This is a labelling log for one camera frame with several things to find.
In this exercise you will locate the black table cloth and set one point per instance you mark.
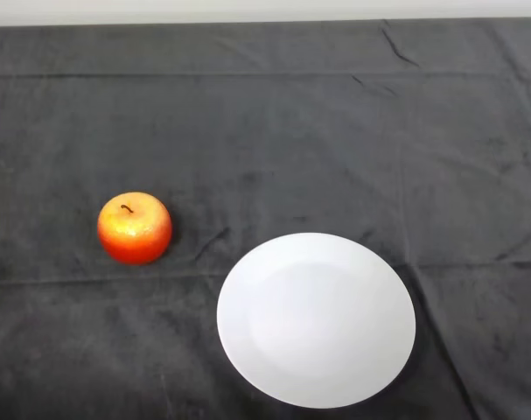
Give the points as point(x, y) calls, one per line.
point(265, 131)

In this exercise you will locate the red yellow apple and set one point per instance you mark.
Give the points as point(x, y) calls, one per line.
point(134, 236)

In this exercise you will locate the round white plate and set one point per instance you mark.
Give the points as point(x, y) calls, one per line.
point(316, 321)

